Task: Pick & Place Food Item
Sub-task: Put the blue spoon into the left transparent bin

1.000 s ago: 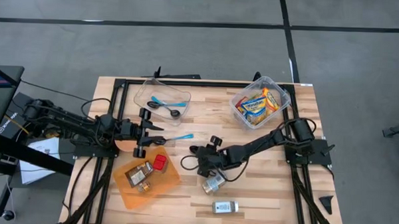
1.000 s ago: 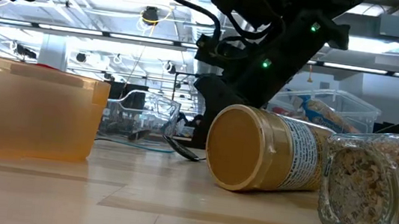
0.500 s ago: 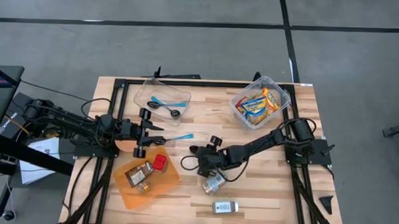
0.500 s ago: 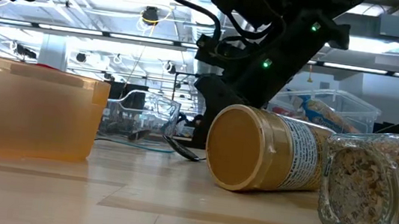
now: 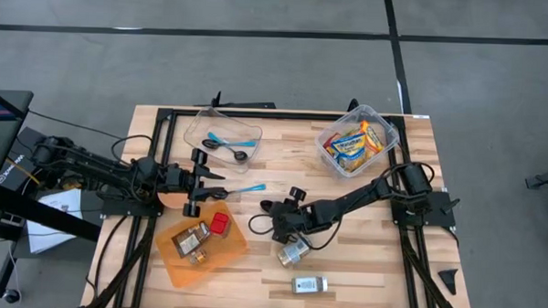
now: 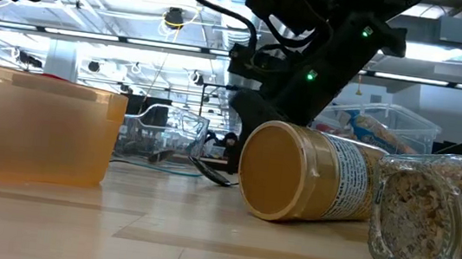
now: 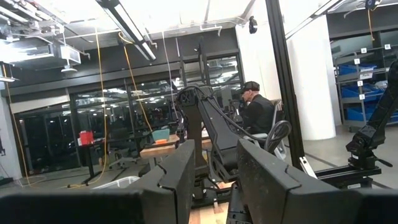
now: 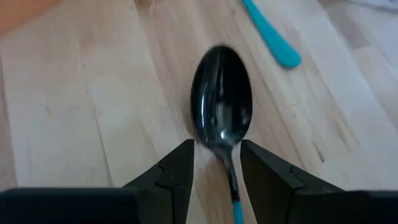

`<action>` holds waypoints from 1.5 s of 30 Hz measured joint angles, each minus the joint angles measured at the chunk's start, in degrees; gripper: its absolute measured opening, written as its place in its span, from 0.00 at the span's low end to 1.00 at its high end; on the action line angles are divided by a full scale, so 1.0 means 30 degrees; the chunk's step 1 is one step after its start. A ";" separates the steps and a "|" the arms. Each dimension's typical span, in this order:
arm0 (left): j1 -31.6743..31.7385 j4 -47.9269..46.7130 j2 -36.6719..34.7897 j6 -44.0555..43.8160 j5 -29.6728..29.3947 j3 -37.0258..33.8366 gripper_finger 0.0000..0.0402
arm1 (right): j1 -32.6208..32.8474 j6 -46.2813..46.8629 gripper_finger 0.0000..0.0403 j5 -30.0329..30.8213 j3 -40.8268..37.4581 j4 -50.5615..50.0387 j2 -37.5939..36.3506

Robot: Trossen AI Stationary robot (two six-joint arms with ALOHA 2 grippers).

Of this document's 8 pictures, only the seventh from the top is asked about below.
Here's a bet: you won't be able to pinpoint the yellow hanging cord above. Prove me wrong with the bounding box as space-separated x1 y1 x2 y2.
67 29 109 190
117 30 154 133

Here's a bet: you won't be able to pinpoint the grey chair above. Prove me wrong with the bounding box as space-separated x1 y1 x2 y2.
248 98 289 160

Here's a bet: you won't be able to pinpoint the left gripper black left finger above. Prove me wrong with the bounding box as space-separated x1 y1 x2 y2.
126 139 197 224

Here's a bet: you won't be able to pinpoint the clear plastic square container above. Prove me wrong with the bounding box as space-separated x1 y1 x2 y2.
91 175 141 190

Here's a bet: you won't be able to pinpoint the black metal table frame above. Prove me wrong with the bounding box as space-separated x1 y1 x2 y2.
265 0 308 172

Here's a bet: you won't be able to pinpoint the black rail platform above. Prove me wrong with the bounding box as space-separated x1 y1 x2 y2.
313 165 384 190

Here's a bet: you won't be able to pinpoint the black office chair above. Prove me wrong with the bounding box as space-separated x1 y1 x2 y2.
107 126 139 171

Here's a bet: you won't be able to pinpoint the black ceiling camera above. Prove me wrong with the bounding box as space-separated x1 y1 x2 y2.
248 15 259 35

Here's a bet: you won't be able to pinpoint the black side table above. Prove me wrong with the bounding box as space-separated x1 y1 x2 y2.
76 136 139 186

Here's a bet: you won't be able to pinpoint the wooden background table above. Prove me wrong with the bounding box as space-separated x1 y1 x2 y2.
139 133 215 160

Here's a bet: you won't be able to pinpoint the teal box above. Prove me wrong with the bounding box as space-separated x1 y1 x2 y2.
151 128 171 143

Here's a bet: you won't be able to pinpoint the metal shelf blue bins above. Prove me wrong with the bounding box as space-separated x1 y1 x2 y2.
333 43 398 133

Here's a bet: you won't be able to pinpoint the red box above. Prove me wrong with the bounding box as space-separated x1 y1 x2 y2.
78 130 95 147

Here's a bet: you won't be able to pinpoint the person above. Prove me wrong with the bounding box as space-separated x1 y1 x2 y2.
238 80 277 136

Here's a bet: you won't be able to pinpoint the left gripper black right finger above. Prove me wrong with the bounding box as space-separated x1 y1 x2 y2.
237 138 366 224

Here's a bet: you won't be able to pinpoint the grey ceiling air unit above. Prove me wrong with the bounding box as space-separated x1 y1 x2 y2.
0 35 83 75

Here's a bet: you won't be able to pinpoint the ceiling light strip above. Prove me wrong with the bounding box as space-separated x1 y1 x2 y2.
95 0 157 62

